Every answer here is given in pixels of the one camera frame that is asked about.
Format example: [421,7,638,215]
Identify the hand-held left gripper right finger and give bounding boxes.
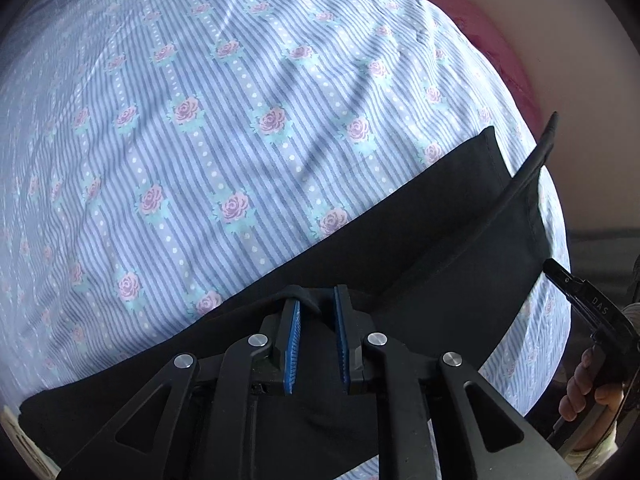
[332,283,578,480]

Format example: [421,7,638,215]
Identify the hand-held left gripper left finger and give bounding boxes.
[57,284,306,480]

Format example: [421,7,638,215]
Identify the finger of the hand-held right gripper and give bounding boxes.
[544,258,601,312]

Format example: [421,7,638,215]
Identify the black pants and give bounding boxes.
[20,112,561,480]

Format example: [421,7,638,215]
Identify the person's right hand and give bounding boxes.
[558,360,624,422]

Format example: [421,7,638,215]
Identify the person's light clothing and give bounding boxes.
[562,430,623,478]

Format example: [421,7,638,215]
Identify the blue striped floral bedsheet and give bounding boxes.
[0,0,571,480]

